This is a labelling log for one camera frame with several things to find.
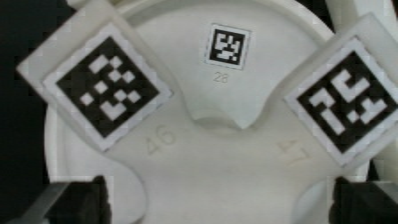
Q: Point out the white cross-shaped table base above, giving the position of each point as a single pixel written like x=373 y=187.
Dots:
x=343 y=97

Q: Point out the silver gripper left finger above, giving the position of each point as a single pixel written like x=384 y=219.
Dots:
x=71 y=204

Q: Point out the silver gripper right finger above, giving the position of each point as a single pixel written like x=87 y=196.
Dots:
x=364 y=202

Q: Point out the white round table top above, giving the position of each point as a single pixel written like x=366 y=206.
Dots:
x=176 y=125

